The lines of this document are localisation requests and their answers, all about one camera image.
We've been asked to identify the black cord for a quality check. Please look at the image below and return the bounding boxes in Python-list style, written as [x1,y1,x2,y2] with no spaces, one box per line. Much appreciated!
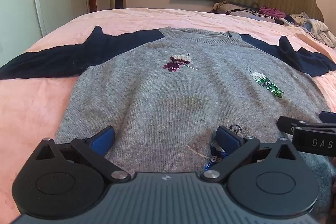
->
[225,3,284,24]

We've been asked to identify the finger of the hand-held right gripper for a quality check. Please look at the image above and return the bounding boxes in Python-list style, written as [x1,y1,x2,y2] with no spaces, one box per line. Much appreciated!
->
[319,111,336,125]
[277,115,336,136]

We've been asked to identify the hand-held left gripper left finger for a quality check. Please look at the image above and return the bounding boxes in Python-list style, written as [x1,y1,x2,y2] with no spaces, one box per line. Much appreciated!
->
[34,126,132,183]

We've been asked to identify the pile of pale clothes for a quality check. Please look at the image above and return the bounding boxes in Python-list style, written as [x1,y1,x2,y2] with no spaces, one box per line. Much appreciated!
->
[288,12,336,49]

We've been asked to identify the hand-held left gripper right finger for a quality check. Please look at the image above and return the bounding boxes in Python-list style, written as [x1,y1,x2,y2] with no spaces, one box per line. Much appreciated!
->
[201,125,302,183]

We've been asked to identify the beige knitted pillow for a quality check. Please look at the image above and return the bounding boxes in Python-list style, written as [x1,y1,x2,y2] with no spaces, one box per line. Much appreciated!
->
[211,1,261,16]

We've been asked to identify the grey sweater with navy sleeves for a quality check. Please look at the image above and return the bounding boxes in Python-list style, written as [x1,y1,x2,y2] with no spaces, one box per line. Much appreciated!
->
[0,25,336,214]

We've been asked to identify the pink bed sheet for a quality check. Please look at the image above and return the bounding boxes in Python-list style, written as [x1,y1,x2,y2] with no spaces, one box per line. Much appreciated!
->
[0,7,336,224]

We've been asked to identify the white wardrobe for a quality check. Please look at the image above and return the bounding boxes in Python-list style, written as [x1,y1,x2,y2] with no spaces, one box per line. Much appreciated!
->
[0,0,91,67]

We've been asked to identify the magenta cloth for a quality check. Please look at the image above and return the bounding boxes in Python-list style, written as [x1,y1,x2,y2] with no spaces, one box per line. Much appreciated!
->
[258,6,286,19]

